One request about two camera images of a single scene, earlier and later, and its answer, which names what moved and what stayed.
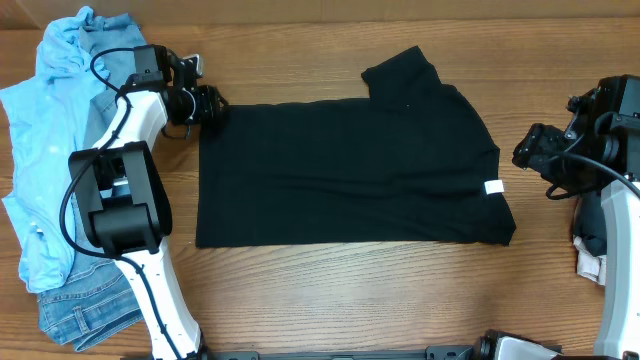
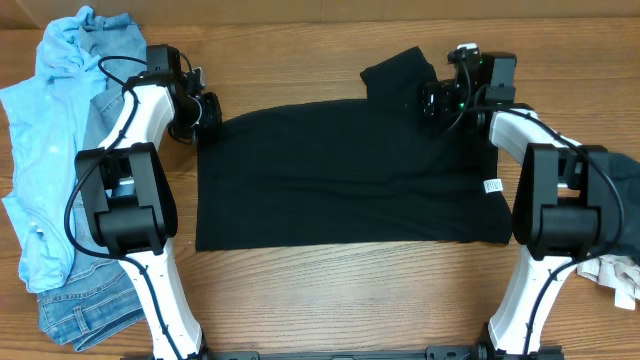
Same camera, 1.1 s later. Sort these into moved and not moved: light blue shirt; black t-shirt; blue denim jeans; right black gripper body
Moved: right black gripper body
Not moved: black t-shirt; blue denim jeans; light blue shirt
